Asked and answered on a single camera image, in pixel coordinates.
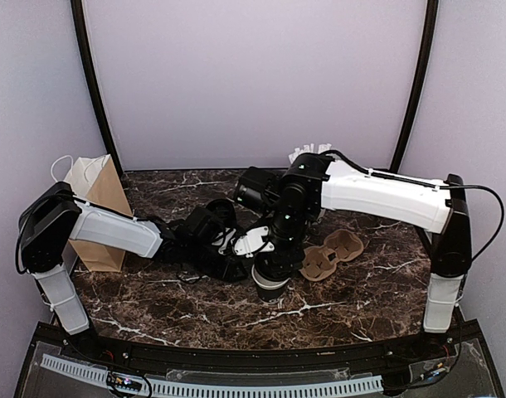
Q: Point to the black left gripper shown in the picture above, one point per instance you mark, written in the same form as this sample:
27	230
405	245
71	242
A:
228	271

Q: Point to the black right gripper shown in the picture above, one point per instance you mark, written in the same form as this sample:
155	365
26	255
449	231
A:
295	254

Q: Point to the black paper coffee cup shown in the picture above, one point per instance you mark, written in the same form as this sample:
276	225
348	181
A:
268	291

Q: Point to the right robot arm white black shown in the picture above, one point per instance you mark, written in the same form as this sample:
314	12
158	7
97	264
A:
329	180

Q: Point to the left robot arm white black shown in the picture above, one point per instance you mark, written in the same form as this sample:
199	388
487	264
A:
59	216

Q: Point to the brown pulp cup carrier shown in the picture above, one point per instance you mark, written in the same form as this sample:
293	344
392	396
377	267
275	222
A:
321	261

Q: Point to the stack of black lids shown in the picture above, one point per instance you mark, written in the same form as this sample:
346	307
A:
224	210

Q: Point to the bundle of white wrapped straws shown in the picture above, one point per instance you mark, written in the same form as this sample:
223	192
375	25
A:
309	148

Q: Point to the brown paper bag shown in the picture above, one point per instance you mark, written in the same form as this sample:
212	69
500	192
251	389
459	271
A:
100	234

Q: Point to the grey cable duct rail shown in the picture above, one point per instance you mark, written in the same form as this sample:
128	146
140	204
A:
211	384

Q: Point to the black left frame post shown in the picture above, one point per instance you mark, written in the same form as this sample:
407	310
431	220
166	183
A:
86	59

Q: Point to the black enclosure frame post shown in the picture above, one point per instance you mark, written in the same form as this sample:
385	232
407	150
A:
424	54

